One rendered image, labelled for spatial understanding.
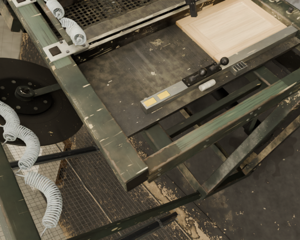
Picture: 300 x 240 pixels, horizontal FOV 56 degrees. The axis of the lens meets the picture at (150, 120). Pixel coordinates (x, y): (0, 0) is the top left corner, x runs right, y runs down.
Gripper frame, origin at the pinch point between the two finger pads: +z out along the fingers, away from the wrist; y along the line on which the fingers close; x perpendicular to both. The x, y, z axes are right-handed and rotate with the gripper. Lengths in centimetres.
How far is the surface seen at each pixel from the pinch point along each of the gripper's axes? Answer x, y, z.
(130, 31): -24.9, 20.5, 1.7
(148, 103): 2, 51, 16
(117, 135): 4, 74, 12
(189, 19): -9.8, -11.0, 11.1
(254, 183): 18, -33, 189
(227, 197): -5, -21, 213
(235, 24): 12.0, -21.2, 18.7
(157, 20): -18.3, 5.9, 3.3
